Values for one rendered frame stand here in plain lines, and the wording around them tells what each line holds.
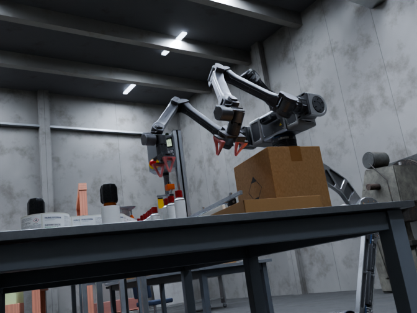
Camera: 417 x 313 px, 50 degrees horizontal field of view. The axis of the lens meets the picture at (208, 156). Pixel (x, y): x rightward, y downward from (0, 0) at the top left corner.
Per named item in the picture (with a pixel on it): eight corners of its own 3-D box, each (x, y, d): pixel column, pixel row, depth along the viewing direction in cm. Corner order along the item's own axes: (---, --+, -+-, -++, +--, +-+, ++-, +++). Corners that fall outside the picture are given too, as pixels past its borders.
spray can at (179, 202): (176, 236, 207) (171, 192, 212) (187, 235, 209) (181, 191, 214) (179, 234, 202) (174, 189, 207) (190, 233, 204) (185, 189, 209)
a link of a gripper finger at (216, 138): (208, 151, 191) (213, 131, 188) (222, 152, 195) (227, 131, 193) (217, 158, 186) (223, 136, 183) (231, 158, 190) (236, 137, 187)
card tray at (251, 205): (204, 230, 150) (203, 218, 151) (272, 224, 160) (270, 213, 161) (245, 214, 123) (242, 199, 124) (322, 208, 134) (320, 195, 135)
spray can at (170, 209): (168, 239, 218) (164, 197, 223) (179, 238, 220) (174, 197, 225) (172, 238, 213) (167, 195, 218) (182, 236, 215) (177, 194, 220)
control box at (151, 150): (154, 175, 260) (151, 143, 265) (182, 169, 257) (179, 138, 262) (148, 171, 251) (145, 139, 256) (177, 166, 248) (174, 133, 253)
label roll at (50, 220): (80, 247, 199) (78, 215, 203) (51, 246, 181) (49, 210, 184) (43, 254, 205) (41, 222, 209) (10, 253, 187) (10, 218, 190)
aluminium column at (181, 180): (184, 251, 240) (170, 132, 257) (192, 250, 242) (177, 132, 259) (187, 250, 236) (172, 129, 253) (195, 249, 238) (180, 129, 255)
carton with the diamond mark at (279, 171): (242, 230, 189) (233, 167, 196) (291, 225, 198) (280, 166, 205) (279, 217, 162) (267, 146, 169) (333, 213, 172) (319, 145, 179)
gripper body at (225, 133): (217, 134, 190) (221, 117, 188) (236, 135, 196) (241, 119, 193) (225, 140, 185) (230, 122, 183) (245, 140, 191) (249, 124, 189)
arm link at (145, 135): (160, 123, 236) (155, 136, 240) (139, 122, 229) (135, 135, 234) (169, 136, 228) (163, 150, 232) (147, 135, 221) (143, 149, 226)
